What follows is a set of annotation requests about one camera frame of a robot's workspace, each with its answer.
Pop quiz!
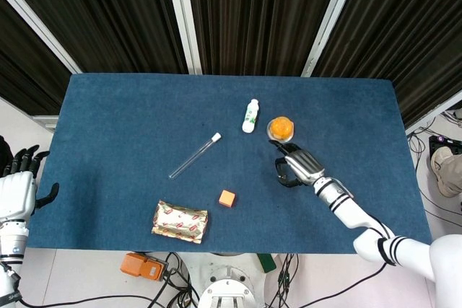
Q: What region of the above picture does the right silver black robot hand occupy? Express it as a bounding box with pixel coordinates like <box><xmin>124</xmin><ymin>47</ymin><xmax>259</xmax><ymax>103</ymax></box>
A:
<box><xmin>269</xmin><ymin>138</ymin><xmax>326</xmax><ymax>188</ymax></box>

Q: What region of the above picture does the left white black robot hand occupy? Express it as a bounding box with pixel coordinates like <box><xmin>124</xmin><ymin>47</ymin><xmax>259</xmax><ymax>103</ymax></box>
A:
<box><xmin>0</xmin><ymin>144</ymin><xmax>60</xmax><ymax>223</ymax></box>

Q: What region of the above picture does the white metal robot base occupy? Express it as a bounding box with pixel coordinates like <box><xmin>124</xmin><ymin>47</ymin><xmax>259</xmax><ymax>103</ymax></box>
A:
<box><xmin>179</xmin><ymin>252</ymin><xmax>279</xmax><ymax>308</ymax></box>

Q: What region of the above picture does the orange jelly cup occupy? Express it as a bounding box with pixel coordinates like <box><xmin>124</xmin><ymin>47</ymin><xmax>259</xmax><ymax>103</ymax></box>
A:
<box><xmin>266</xmin><ymin>115</ymin><xmax>295</xmax><ymax>143</ymax></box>

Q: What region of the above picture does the small white plastic bottle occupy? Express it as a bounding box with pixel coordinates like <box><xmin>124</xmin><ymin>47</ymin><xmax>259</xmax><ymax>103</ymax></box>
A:
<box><xmin>241</xmin><ymin>98</ymin><xmax>261</xmax><ymax>133</ymax></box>

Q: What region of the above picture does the orange foam cube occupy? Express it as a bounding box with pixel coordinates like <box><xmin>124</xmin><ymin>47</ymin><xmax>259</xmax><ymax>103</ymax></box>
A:
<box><xmin>218</xmin><ymin>189</ymin><xmax>237</xmax><ymax>208</ymax></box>

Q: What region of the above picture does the green flat object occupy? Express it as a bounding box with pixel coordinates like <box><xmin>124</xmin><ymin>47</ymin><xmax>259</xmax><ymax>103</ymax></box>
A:
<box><xmin>256</xmin><ymin>253</ymin><xmax>277</xmax><ymax>274</ymax></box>

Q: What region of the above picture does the clear test tube white cap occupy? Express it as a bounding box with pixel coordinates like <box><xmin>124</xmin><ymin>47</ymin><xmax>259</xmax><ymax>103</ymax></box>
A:
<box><xmin>168</xmin><ymin>133</ymin><xmax>222</xmax><ymax>180</ymax></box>

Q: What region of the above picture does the black pleated curtain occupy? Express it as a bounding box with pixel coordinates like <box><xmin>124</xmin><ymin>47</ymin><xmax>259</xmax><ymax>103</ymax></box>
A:
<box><xmin>0</xmin><ymin>0</ymin><xmax>189</xmax><ymax>75</ymax></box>
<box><xmin>185</xmin><ymin>0</ymin><xmax>347</xmax><ymax>77</ymax></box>
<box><xmin>0</xmin><ymin>0</ymin><xmax>72</xmax><ymax>117</ymax></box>
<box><xmin>311</xmin><ymin>0</ymin><xmax>462</xmax><ymax>129</ymax></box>

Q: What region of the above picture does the blue table cloth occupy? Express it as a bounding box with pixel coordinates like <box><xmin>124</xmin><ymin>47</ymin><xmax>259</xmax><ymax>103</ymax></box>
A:
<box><xmin>23</xmin><ymin>73</ymin><xmax>435</xmax><ymax>256</ymax></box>

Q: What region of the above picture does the gold foil snack packet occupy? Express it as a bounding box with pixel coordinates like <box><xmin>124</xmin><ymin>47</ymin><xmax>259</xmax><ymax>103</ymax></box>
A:
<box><xmin>150</xmin><ymin>199</ymin><xmax>209</xmax><ymax>245</ymax></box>

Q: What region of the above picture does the black electronic device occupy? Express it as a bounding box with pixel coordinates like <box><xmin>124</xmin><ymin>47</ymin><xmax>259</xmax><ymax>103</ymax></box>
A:
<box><xmin>428</xmin><ymin>134</ymin><xmax>462</xmax><ymax>157</ymax></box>

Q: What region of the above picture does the orange foot pedal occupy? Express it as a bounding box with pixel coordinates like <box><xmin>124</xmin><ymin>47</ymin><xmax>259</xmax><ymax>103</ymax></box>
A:
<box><xmin>120</xmin><ymin>252</ymin><xmax>167</xmax><ymax>282</ymax></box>

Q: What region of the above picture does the beige trouser leg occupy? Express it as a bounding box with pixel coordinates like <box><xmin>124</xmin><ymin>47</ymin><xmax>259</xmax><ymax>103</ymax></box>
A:
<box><xmin>440</xmin><ymin>154</ymin><xmax>462</xmax><ymax>198</ymax></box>

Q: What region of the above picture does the black floor cable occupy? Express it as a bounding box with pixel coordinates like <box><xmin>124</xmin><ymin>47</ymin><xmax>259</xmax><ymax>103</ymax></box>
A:
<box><xmin>14</xmin><ymin>291</ymin><xmax>163</xmax><ymax>308</ymax></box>
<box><xmin>406</xmin><ymin>111</ymin><xmax>462</xmax><ymax>224</ymax></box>

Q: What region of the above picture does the black cable bundle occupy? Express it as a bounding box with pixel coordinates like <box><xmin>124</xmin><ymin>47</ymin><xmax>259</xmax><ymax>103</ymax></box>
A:
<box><xmin>265</xmin><ymin>252</ymin><xmax>301</xmax><ymax>308</ymax></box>
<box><xmin>154</xmin><ymin>252</ymin><xmax>200</xmax><ymax>308</ymax></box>

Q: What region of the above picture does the white aluminium post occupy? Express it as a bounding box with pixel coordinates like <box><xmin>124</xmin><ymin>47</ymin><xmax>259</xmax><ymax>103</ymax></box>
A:
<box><xmin>163</xmin><ymin>0</ymin><xmax>203</xmax><ymax>76</ymax></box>
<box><xmin>0</xmin><ymin>0</ymin><xmax>83</xmax><ymax>75</ymax></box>
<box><xmin>300</xmin><ymin>0</ymin><xmax>364</xmax><ymax>79</ymax></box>

